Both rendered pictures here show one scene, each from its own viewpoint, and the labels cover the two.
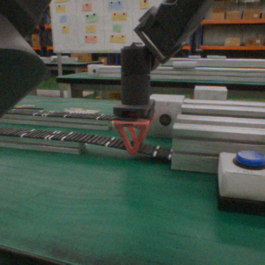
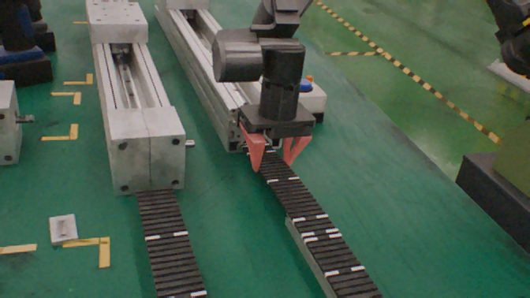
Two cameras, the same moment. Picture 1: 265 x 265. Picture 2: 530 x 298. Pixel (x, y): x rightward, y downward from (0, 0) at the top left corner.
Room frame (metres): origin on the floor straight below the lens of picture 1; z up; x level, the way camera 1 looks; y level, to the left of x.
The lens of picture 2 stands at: (0.95, 0.53, 1.22)
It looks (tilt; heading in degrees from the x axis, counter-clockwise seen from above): 30 degrees down; 233
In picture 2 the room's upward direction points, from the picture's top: 7 degrees clockwise
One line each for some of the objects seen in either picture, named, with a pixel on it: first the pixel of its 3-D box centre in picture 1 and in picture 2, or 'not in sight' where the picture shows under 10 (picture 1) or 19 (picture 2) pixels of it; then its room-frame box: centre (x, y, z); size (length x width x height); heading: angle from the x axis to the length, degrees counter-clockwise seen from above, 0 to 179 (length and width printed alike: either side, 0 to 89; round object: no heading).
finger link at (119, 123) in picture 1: (133, 129); (281, 142); (0.52, 0.00, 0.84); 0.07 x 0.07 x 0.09; 77
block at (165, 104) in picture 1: (164, 116); (154, 148); (0.70, -0.08, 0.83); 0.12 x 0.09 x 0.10; 166
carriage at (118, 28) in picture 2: not in sight; (116, 27); (0.60, -0.52, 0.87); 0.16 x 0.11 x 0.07; 76
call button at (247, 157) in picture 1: (249, 161); (300, 86); (0.36, -0.17, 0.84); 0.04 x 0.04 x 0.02
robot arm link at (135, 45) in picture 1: (136, 61); (279, 61); (0.54, -0.01, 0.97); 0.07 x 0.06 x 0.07; 163
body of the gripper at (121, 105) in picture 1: (135, 93); (278, 101); (0.54, -0.01, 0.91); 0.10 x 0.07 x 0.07; 167
